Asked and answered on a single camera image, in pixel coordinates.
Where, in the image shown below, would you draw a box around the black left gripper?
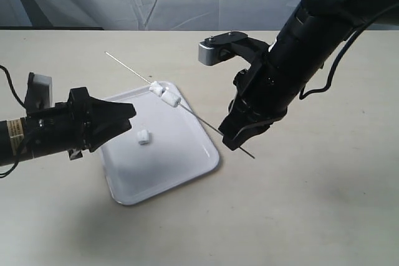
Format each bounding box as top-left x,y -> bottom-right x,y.
26,87 -> 137,160

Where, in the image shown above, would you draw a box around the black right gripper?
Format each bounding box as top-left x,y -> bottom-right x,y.
218,66 -> 299,151

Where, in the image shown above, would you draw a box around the white marshmallow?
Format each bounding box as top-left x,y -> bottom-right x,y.
161,90 -> 181,108
149,81 -> 165,97
137,129 -> 151,145

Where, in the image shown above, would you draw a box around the thin metal skewer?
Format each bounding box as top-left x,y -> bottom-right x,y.
105,51 -> 256,159

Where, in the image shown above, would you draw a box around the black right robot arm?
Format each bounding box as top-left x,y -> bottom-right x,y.
213,0 -> 398,150

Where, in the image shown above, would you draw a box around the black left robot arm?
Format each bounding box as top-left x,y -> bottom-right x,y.
1,87 -> 137,166

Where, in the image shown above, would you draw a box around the white plastic tray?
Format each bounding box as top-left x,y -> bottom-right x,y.
100,81 -> 220,206

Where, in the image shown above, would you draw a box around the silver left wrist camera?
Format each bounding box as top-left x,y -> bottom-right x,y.
28,73 -> 52,110

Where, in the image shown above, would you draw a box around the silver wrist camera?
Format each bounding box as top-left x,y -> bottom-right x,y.
28,73 -> 52,110
198,40 -> 234,67

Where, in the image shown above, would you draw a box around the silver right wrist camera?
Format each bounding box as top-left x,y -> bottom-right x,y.
198,40 -> 234,67

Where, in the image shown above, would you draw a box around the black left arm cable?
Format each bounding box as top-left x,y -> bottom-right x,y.
0,65 -> 29,111

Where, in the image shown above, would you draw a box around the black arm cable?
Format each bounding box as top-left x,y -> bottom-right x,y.
0,65 -> 29,111
299,4 -> 399,100

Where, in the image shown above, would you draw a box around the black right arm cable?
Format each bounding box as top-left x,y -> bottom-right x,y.
299,4 -> 399,100

